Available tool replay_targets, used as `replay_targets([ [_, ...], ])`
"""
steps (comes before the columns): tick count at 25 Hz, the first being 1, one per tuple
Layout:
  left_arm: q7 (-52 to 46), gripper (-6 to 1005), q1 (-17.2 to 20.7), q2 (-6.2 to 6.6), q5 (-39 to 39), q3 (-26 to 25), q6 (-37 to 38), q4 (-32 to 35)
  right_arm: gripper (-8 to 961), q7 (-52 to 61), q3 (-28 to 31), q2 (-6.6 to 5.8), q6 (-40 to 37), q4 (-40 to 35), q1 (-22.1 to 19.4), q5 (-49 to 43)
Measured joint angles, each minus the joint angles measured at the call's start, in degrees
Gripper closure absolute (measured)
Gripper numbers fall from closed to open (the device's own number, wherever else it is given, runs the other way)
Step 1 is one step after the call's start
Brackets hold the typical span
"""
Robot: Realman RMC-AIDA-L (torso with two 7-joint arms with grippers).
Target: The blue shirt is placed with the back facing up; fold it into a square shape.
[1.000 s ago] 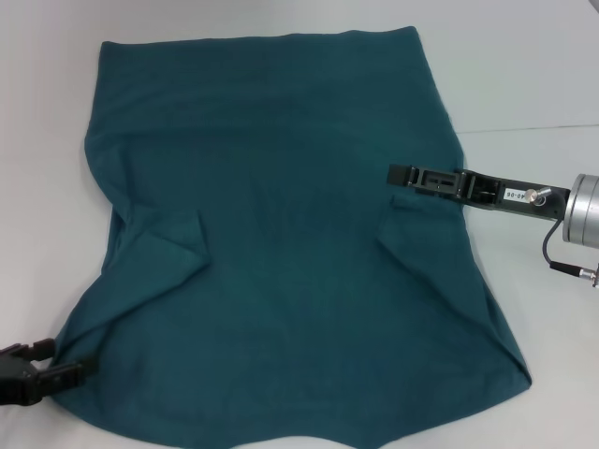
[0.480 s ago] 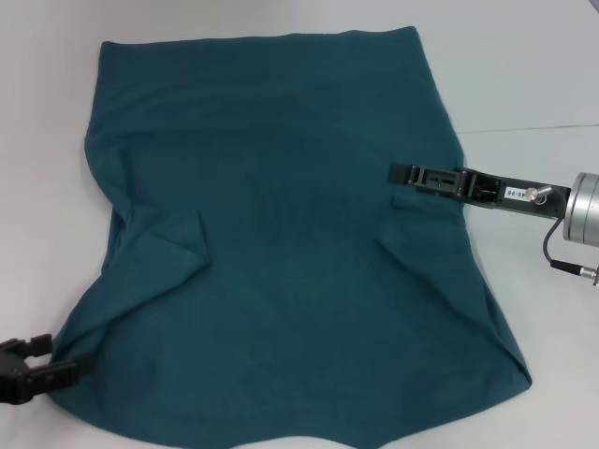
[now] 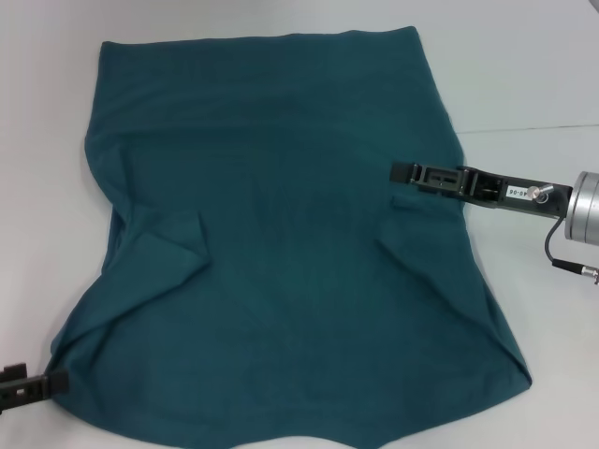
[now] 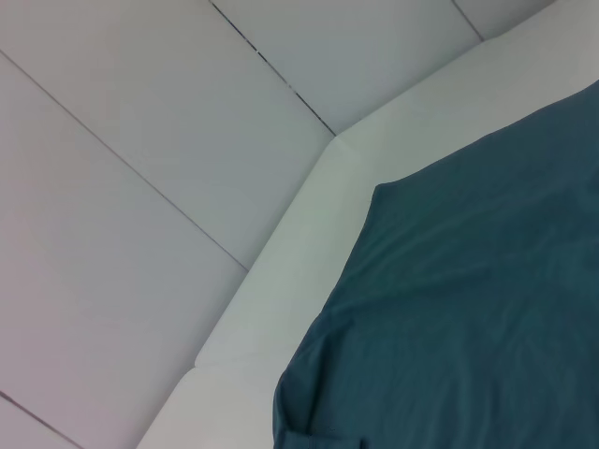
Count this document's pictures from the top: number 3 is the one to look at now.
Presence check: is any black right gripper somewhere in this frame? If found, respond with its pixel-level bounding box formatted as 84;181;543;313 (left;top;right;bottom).
467;166;573;221

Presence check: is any teal blue shirt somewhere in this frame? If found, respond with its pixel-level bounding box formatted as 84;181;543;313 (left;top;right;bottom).
46;26;533;449

